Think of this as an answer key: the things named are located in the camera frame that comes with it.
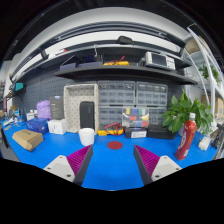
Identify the blue box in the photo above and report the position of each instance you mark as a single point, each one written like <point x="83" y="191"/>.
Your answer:
<point x="37" y="125"/>

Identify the white cup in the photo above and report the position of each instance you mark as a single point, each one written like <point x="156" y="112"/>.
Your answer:
<point x="86" y="136"/>

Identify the beige dotted storage basket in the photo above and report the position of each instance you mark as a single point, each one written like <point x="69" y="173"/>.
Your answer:
<point x="72" y="106"/>

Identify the black box with white label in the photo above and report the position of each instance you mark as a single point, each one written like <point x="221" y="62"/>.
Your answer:
<point x="135" y="133"/>

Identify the brown cardboard box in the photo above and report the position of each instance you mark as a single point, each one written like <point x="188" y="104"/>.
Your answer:
<point x="27" y="139"/>

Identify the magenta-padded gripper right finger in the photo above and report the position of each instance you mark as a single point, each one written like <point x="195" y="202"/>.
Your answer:
<point x="163" y="166"/>

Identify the white metal shelf unit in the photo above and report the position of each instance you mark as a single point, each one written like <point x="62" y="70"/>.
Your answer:
<point x="210" y="73"/>

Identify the yellow multimeter with leads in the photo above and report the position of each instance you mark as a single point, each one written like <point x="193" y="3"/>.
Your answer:
<point x="106" y="132"/>

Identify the grey small-parts drawer cabinet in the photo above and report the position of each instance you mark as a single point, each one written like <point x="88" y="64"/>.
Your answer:
<point x="109" y="116"/>
<point x="151" y="94"/>
<point x="156" y="116"/>
<point x="116" y="93"/>

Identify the red drink bottle white cap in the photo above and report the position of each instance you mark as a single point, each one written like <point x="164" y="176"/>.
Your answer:
<point x="186" y="136"/>

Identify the black zip case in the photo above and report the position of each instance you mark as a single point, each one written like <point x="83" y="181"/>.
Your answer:
<point x="160" y="132"/>

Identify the flat round red coaster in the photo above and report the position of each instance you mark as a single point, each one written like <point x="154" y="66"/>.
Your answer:
<point x="115" y="145"/>

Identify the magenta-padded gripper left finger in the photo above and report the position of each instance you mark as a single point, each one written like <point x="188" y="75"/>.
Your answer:
<point x="62" y="166"/>

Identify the dark grey flat box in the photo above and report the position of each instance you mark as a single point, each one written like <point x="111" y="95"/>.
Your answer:
<point x="56" y="108"/>

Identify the black rounded speaker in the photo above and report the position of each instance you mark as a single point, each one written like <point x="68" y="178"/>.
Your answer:
<point x="87" y="115"/>

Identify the green potted plant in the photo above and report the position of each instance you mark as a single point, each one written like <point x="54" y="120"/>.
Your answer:
<point x="180" y="113"/>

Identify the black overhead shelf unit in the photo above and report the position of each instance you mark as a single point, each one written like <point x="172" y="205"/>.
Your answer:
<point x="126" y="71"/>

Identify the clear box of coloured parts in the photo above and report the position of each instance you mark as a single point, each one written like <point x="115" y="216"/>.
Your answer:
<point x="135" y="117"/>

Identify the black stand device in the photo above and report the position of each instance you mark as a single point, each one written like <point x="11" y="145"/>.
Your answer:
<point x="218" y="136"/>

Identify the white power adapter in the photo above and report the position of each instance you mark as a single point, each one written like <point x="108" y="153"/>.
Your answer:
<point x="204" y="143"/>

